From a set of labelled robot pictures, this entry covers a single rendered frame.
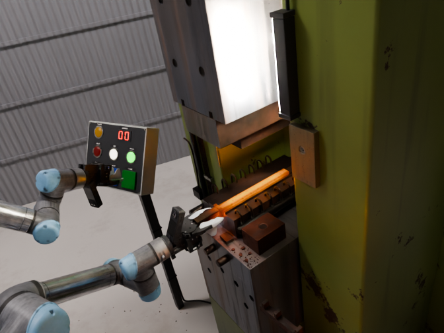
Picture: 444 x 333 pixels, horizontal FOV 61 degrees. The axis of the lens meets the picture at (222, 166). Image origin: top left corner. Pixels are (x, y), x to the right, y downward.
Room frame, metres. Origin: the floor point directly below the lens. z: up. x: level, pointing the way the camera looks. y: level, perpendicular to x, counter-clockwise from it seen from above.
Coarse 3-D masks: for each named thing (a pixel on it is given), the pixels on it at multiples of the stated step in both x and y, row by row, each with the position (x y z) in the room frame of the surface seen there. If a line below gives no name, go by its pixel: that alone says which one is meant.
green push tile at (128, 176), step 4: (124, 172) 1.38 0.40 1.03; (128, 172) 1.37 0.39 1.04; (132, 172) 1.36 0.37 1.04; (136, 172) 1.36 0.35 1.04; (124, 176) 1.37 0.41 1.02; (128, 176) 1.36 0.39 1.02; (132, 176) 1.35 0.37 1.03; (136, 176) 1.35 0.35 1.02; (124, 180) 1.37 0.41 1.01; (128, 180) 1.36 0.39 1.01; (132, 180) 1.34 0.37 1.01; (124, 184) 1.36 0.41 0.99; (128, 184) 1.35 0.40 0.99; (132, 184) 1.34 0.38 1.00; (128, 188) 1.34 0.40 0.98; (132, 188) 1.33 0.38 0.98
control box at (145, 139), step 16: (112, 128) 1.51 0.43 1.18; (128, 128) 1.47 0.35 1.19; (144, 128) 1.42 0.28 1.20; (96, 144) 1.53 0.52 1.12; (112, 144) 1.48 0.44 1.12; (128, 144) 1.44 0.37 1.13; (144, 144) 1.39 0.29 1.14; (96, 160) 1.50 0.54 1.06; (112, 160) 1.45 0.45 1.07; (144, 160) 1.36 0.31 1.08; (144, 176) 1.34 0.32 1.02; (144, 192) 1.32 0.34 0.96
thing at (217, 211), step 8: (272, 176) 1.19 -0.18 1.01; (280, 176) 1.19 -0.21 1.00; (256, 184) 1.16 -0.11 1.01; (264, 184) 1.15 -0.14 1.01; (248, 192) 1.12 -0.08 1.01; (232, 200) 1.09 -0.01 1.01; (240, 200) 1.09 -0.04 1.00; (216, 208) 1.05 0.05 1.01; (224, 208) 1.05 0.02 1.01; (200, 216) 1.03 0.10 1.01; (208, 216) 1.02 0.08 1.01; (216, 216) 1.04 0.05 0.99; (224, 216) 1.04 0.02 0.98
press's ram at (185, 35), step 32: (160, 0) 1.16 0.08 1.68; (192, 0) 1.00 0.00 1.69; (224, 0) 0.98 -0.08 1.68; (256, 0) 1.03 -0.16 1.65; (160, 32) 1.19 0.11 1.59; (192, 32) 1.03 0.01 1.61; (224, 32) 0.97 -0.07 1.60; (256, 32) 1.02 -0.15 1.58; (192, 64) 1.05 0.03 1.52; (224, 64) 0.97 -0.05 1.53; (256, 64) 1.02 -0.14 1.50; (192, 96) 1.09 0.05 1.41; (224, 96) 0.96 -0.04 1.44; (256, 96) 1.01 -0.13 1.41
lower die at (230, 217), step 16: (288, 160) 1.31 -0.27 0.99; (256, 176) 1.24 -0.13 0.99; (288, 176) 1.19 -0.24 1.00; (224, 192) 1.19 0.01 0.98; (240, 192) 1.14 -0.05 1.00; (256, 192) 1.12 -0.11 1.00; (272, 192) 1.11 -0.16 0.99; (288, 192) 1.12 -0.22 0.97; (240, 208) 1.06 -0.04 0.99; (256, 208) 1.05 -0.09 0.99; (224, 224) 1.06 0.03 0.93; (240, 224) 1.01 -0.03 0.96
